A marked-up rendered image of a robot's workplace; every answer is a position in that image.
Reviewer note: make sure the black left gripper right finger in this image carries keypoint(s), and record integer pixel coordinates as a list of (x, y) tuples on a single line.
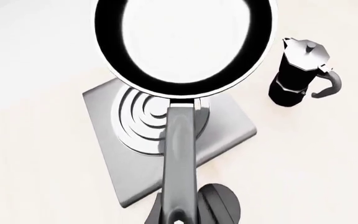
[(199, 210)]

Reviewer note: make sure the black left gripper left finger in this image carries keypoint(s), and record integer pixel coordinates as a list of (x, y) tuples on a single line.
[(154, 211)]

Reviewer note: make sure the flat black stove plate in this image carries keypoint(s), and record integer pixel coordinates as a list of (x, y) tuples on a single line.
[(120, 149)]

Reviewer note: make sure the black and silver moka pot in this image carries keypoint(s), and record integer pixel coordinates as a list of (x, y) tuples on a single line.
[(286, 79)]

